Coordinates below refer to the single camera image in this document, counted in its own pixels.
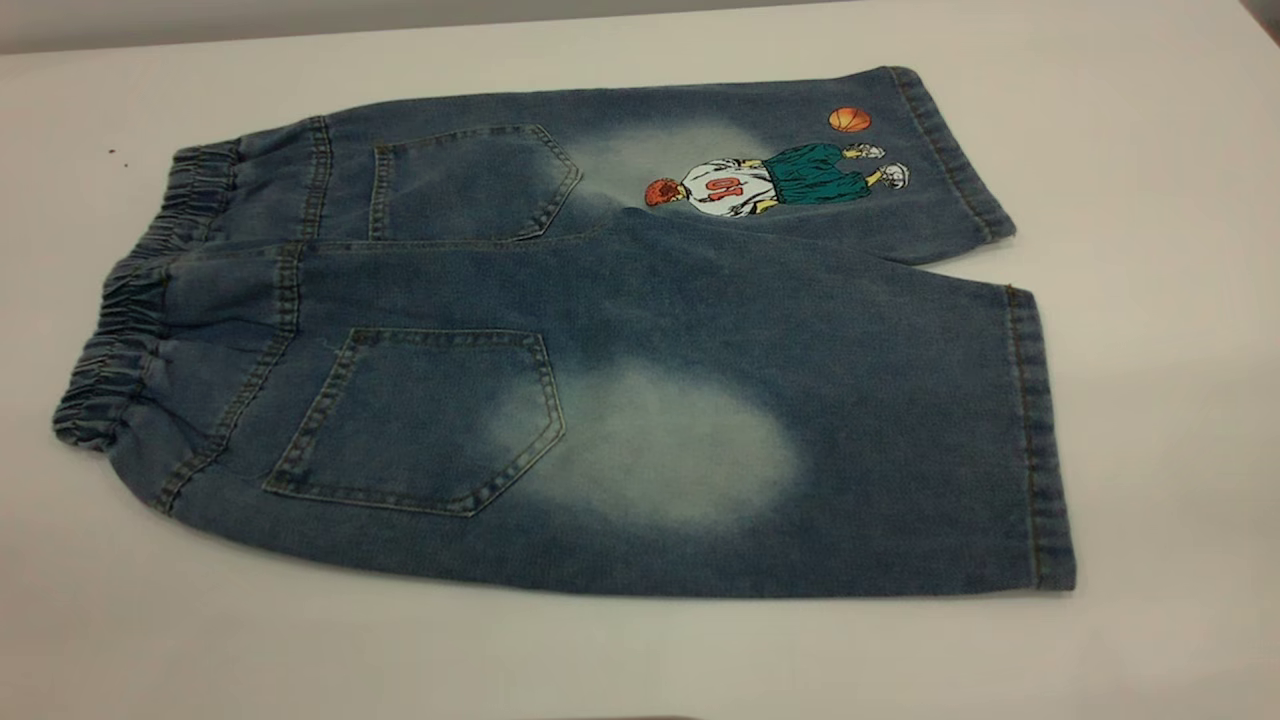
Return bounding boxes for blue denim shorts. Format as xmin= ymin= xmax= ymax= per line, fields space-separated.
xmin=52 ymin=66 xmax=1078 ymax=600

